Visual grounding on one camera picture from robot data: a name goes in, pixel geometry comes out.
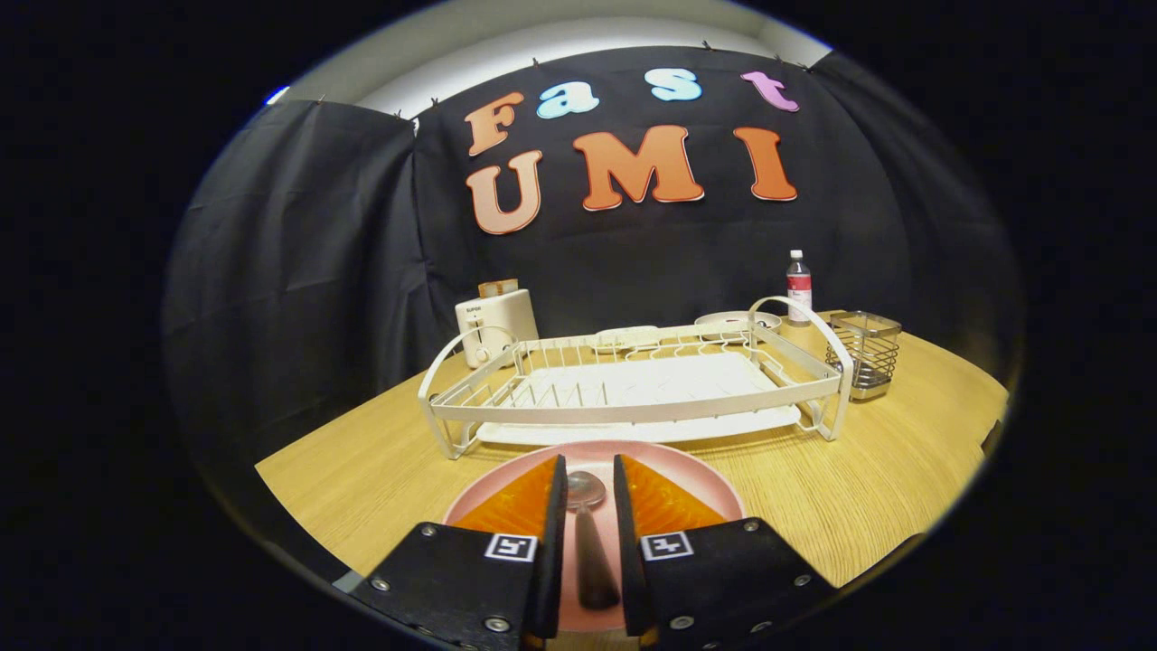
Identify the pink plate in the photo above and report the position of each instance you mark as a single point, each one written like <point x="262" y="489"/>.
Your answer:
<point x="592" y="455"/>

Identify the toast slice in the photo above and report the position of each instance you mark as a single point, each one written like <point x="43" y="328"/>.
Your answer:
<point x="497" y="288"/>

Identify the ceiling light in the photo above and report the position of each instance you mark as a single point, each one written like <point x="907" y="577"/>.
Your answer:
<point x="277" y="95"/>

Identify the white toaster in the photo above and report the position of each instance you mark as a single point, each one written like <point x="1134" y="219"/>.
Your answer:
<point x="502" y="321"/>

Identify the black backdrop cloth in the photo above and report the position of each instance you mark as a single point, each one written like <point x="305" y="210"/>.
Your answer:
<point x="633" y="262"/>

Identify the white divided condiment dish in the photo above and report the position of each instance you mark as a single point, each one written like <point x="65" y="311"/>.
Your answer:
<point x="624" y="336"/>

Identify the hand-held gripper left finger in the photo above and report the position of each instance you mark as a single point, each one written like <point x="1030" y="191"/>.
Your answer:
<point x="452" y="579"/>

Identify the white plate with meat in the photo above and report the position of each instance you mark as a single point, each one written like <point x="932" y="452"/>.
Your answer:
<point x="719" y="323"/>

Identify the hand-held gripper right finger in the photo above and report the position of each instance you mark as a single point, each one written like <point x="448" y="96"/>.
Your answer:
<point x="723" y="579"/>

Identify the clear bottle with red label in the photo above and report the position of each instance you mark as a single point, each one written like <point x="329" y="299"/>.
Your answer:
<point x="799" y="289"/>

